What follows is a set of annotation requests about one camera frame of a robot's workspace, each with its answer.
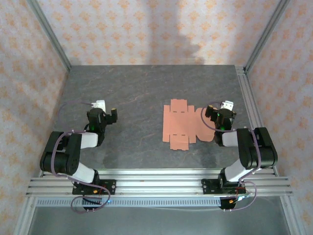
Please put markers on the orange paper box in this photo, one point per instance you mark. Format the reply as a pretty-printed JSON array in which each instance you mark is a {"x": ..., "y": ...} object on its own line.
[{"x": 178, "y": 122}]

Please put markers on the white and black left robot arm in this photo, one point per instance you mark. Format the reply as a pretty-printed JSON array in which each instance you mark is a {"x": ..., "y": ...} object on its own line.
[{"x": 62, "y": 156}]

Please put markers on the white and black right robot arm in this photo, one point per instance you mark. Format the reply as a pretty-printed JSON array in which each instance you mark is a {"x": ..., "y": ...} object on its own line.
[{"x": 256, "y": 149}]

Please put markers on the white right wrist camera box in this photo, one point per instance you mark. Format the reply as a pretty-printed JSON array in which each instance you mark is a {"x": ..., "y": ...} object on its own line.
[{"x": 228, "y": 104}]

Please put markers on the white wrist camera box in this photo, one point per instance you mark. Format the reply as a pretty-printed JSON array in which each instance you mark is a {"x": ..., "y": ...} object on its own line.
[
  {"x": 101, "y": 104},
  {"x": 228, "y": 104}
]

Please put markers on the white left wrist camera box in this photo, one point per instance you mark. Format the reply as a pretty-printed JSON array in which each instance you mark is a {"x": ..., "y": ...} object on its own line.
[{"x": 101, "y": 104}]

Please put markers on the aluminium side rail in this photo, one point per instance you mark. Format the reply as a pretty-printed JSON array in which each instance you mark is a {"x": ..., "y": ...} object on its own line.
[{"x": 249, "y": 98}]

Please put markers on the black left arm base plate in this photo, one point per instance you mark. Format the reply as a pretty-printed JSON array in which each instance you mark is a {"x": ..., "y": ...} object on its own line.
[{"x": 110, "y": 187}]

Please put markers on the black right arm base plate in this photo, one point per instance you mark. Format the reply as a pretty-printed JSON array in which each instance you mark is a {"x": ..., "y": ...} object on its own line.
[{"x": 207, "y": 187}]

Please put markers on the aluminium mounting rail frame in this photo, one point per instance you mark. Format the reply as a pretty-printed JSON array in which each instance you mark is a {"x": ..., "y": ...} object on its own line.
[{"x": 159, "y": 186}]

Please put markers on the aluminium frame post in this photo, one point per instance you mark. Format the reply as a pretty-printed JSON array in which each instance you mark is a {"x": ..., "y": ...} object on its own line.
[
  {"x": 265, "y": 36},
  {"x": 52, "y": 39},
  {"x": 24, "y": 215},
  {"x": 289, "y": 215}
]

